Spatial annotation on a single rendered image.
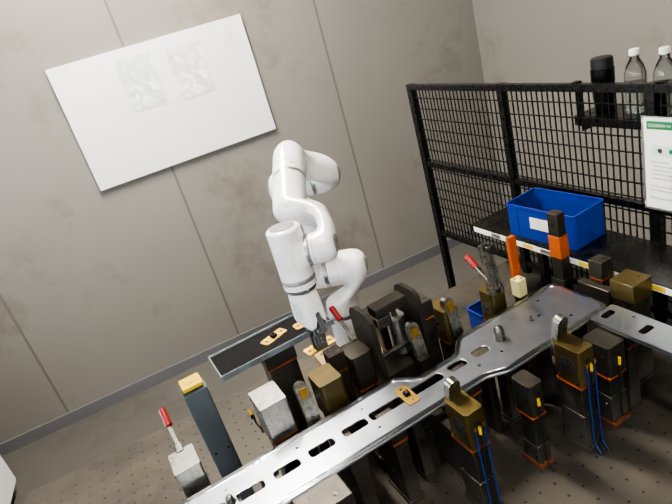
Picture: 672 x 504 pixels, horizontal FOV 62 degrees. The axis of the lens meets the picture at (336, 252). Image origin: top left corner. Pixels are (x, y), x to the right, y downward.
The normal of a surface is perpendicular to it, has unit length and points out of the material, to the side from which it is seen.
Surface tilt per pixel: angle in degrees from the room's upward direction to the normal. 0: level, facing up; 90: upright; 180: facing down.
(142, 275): 90
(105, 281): 90
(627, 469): 0
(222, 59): 90
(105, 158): 90
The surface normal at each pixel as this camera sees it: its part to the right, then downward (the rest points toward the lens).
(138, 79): 0.40, 0.28
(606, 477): -0.26, -0.88
